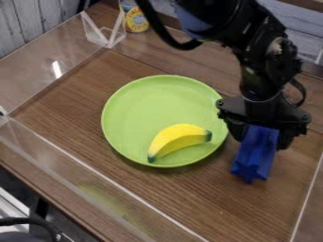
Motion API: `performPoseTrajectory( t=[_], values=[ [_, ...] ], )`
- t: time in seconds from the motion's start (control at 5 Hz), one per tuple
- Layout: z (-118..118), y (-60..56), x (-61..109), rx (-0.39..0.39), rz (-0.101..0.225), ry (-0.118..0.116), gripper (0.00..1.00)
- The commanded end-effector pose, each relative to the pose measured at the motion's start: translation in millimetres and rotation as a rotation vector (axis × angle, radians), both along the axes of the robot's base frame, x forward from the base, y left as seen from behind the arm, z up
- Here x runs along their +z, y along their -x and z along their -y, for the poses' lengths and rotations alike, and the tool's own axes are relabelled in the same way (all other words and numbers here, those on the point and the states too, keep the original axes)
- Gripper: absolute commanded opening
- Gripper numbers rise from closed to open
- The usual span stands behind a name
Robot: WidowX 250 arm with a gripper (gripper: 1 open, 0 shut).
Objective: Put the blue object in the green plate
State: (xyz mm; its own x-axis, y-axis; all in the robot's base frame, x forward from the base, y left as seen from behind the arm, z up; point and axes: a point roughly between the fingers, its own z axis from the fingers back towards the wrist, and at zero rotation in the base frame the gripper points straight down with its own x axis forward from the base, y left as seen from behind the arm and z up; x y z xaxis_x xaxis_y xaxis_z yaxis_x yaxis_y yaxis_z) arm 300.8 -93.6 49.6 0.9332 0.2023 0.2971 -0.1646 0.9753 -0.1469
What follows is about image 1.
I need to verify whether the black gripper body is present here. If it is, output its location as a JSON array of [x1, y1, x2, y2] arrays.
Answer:
[[216, 95, 311, 130]]

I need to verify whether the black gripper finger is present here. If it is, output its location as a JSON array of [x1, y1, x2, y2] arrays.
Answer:
[[227, 120, 247, 142], [276, 127, 307, 150]]

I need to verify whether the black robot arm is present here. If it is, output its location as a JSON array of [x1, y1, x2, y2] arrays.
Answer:
[[135, 0, 311, 149]]

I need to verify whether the green round plate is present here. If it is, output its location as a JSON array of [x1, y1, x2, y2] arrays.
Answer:
[[102, 75, 228, 168]]

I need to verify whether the yellow toy banana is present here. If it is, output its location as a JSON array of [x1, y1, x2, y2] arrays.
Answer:
[[148, 123, 212, 163]]

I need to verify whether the yellow labelled tin can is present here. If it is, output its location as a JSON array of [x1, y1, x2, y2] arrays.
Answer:
[[120, 0, 150, 33]]

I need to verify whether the clear acrylic corner bracket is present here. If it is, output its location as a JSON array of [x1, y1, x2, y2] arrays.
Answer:
[[80, 11, 127, 49]]

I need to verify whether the clear acrylic front wall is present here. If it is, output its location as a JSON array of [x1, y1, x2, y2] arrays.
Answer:
[[0, 116, 208, 242]]

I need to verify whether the black cable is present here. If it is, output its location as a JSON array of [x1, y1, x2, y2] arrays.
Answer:
[[0, 216, 62, 242]]

